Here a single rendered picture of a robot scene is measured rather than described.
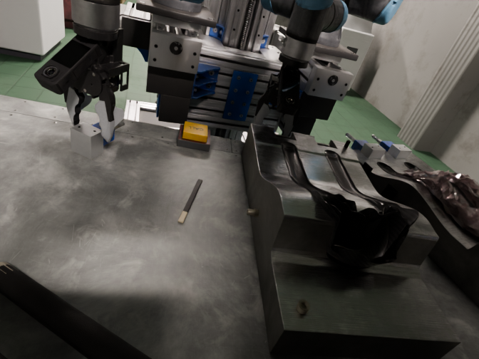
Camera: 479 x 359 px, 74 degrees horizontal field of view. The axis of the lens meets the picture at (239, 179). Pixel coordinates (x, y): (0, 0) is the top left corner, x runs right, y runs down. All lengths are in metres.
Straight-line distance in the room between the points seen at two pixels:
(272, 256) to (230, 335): 0.12
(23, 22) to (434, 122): 3.96
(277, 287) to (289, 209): 0.11
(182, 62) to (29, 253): 0.63
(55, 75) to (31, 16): 2.83
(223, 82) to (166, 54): 0.25
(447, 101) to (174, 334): 3.62
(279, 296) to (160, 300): 0.16
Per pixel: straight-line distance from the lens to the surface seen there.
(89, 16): 0.62
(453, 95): 3.86
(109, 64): 0.67
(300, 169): 0.68
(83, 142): 0.70
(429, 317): 0.57
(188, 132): 0.78
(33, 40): 3.48
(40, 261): 0.53
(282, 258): 0.49
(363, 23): 4.81
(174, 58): 0.95
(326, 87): 1.10
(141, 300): 0.48
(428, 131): 3.92
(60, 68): 0.62
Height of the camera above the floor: 1.20
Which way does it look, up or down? 34 degrees down
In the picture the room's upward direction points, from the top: 17 degrees clockwise
